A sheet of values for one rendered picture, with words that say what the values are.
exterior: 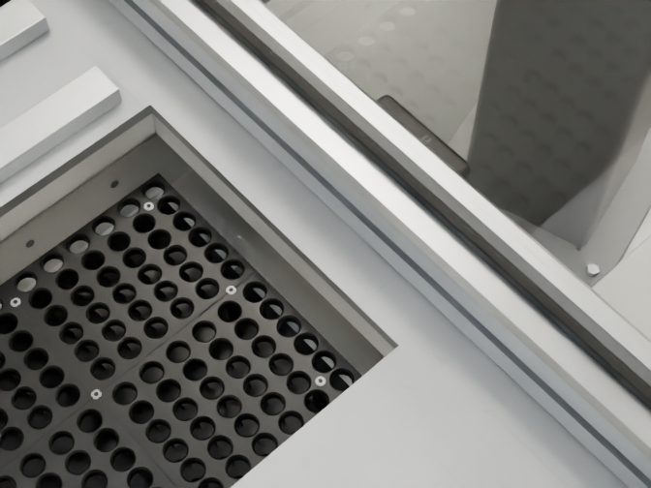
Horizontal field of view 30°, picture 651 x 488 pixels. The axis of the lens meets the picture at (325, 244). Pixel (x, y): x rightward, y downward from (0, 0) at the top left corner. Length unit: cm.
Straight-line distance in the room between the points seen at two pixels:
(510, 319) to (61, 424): 24
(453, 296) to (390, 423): 7
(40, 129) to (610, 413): 33
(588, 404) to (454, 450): 7
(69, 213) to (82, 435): 15
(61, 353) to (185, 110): 15
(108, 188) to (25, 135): 9
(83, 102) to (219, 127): 8
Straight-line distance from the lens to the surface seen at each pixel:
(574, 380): 56
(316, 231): 64
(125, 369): 66
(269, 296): 67
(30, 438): 65
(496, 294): 57
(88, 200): 74
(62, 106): 68
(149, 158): 75
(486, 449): 59
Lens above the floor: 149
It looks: 60 degrees down
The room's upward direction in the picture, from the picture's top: straight up
